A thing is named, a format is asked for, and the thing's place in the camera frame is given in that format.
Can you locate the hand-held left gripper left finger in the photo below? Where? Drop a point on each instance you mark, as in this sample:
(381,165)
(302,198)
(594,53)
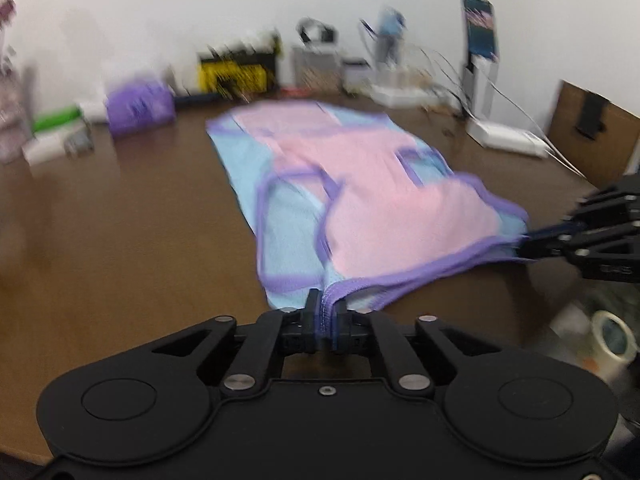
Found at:
(311,311)

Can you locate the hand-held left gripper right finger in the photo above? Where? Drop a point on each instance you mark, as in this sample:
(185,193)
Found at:
(345,329)

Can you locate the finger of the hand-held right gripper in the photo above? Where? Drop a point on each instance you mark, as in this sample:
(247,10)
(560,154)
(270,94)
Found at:
(552,232)
(545,249)

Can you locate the pink and blue mesh garment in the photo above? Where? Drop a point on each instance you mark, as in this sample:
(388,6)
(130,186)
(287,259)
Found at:
(380,200)

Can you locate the white tape roll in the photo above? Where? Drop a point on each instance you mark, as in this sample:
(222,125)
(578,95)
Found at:
(600,342)

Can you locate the white power bank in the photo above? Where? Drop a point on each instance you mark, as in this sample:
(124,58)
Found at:
(505,137)

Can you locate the white power strip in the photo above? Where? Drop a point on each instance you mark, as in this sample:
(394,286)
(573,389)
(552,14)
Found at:
(400,95)

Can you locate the smartphone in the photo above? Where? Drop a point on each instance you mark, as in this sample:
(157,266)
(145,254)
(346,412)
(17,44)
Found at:
(480,27)

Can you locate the black folded umbrella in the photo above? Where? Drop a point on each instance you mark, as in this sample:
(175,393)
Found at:
(200,100)

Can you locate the clear plastic nut container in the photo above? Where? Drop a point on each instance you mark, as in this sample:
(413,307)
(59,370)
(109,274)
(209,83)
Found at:
(315,70)

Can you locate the black and yellow box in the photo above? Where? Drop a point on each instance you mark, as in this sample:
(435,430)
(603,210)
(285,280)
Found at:
(237,72)

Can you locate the blue water bottle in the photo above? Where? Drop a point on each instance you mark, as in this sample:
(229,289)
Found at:
(389,35)

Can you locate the purple tissue pack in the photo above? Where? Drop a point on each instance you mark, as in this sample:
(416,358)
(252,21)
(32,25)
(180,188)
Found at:
(140,107)

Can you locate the black wristwatch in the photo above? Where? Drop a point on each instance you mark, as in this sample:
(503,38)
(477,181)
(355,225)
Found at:
(315,30)

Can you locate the clear plastic wrapper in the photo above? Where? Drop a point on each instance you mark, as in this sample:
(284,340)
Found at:
(79,142)

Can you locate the white flat box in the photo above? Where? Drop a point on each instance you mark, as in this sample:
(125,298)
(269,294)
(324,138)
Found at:
(42,151)

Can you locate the pink patterned cloth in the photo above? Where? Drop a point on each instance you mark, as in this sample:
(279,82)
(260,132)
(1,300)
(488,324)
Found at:
(10,105)

